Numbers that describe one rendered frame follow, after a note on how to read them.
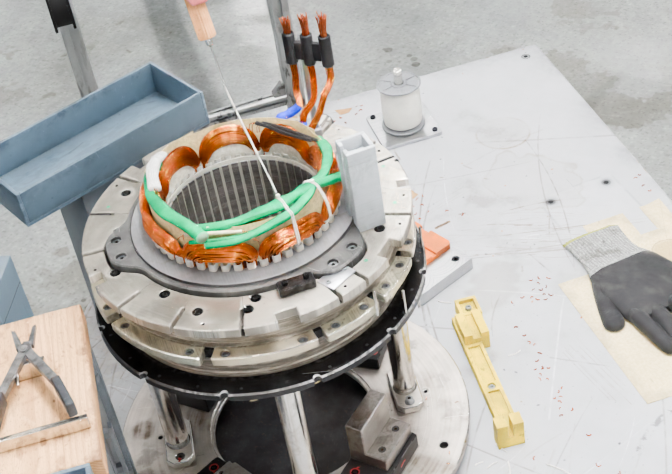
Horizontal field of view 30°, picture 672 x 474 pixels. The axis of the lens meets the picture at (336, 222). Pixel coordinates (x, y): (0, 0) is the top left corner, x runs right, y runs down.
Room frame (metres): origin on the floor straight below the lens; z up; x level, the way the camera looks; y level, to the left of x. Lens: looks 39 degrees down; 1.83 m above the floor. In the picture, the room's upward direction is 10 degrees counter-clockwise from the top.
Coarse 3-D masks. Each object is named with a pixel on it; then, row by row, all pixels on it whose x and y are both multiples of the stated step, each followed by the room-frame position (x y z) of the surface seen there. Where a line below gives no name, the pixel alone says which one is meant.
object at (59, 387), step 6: (54, 378) 0.77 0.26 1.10; (60, 378) 0.77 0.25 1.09; (54, 384) 0.77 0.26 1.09; (60, 384) 0.76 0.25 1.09; (60, 390) 0.76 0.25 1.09; (66, 390) 0.76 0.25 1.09; (60, 396) 0.75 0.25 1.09; (66, 396) 0.75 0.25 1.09; (66, 402) 0.74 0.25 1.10; (72, 402) 0.74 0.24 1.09; (66, 408) 0.74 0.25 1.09; (72, 408) 0.74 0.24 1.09; (72, 414) 0.74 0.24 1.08
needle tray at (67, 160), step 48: (96, 96) 1.27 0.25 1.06; (144, 96) 1.30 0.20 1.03; (192, 96) 1.22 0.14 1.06; (0, 144) 1.20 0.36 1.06; (48, 144) 1.23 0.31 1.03; (96, 144) 1.22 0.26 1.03; (144, 144) 1.18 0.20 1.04; (0, 192) 1.13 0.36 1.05; (48, 192) 1.11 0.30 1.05; (96, 192) 1.15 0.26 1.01
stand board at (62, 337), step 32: (32, 320) 0.89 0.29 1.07; (64, 320) 0.88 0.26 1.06; (0, 352) 0.85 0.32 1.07; (64, 352) 0.84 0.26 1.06; (0, 384) 0.81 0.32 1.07; (32, 384) 0.80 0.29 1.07; (64, 384) 0.79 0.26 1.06; (32, 416) 0.76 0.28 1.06; (64, 416) 0.76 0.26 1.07; (96, 416) 0.75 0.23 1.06; (32, 448) 0.73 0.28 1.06; (64, 448) 0.72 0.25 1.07; (96, 448) 0.71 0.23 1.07
